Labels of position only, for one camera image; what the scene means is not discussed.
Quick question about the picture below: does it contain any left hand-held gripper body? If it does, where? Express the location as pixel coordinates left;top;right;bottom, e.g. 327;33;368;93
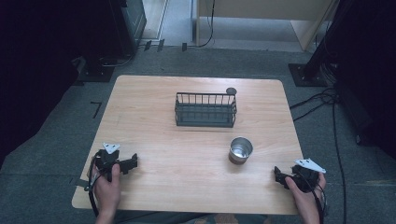
92;142;122;183

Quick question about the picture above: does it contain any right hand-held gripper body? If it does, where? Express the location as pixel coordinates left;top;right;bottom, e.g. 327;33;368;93
290;158;327;193

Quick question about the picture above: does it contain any person's right hand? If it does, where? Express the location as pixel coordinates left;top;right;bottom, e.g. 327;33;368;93
284;172;328;216

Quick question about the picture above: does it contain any person's left hand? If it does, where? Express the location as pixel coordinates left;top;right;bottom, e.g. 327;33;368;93
92;162;122;215

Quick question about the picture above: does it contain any metal cup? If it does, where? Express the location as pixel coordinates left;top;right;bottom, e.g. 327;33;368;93
228;136;254;165

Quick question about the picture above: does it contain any black stand base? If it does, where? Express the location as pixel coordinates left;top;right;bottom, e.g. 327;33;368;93
72;55;117;84

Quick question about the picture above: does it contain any dark curtain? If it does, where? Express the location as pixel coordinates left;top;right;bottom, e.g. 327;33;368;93
323;0;396;160

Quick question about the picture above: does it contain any black equipment case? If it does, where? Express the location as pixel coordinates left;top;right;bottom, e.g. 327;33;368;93
108;0;148;59

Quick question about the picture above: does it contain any light wooden cabinet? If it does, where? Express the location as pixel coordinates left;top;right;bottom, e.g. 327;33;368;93
194;0;341;52

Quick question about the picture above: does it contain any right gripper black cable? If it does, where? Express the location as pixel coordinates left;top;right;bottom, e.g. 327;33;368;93
298;170;329;224

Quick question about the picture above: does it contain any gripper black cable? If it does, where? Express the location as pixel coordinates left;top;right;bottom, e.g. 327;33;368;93
298;170;329;224
87;157;104;218

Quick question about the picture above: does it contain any grey strap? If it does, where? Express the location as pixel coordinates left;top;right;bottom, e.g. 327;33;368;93
74;177;92;189

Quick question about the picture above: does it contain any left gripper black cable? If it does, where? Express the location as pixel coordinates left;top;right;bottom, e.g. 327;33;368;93
87;157;104;218

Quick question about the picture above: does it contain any long black floor cable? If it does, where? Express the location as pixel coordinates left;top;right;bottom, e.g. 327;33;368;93
330;92;348;224

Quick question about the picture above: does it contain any black wire rack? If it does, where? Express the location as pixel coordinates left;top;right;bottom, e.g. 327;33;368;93
174;91;238;129

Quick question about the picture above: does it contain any black stand with base plate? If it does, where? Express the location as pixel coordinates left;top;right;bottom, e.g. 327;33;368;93
288;0;356;88

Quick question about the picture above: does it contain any hanging black cable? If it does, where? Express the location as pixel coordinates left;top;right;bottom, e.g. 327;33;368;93
198;0;217;49

